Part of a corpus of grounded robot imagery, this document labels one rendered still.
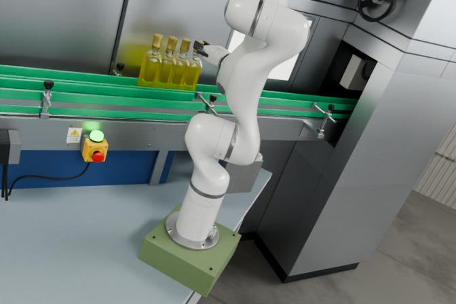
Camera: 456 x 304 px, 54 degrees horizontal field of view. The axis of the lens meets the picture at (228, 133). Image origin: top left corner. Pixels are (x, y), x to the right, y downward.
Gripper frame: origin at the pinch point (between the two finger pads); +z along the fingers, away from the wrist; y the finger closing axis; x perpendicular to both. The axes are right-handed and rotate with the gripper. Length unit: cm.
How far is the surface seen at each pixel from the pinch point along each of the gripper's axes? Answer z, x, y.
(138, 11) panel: 18.8, -5.0, 18.7
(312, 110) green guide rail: -21, 23, -66
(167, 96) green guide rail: -2.1, 20.1, 12.1
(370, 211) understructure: -54, 77, -119
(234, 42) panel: 6.9, 0.7, -25.9
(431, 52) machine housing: -48, -21, -97
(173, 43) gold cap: 2.6, 0.3, 12.1
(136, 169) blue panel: -7, 49, 22
